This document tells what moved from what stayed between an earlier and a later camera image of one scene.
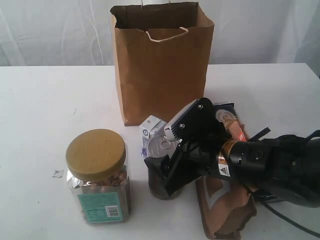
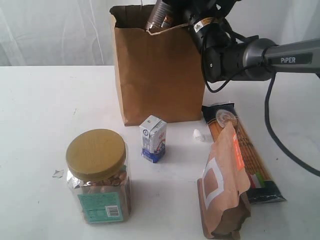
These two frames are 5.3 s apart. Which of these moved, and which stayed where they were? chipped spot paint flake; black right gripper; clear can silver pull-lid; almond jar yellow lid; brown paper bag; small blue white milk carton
Moved: clear can silver pull-lid; black right gripper
Stayed: almond jar yellow lid; small blue white milk carton; brown paper bag; chipped spot paint flake
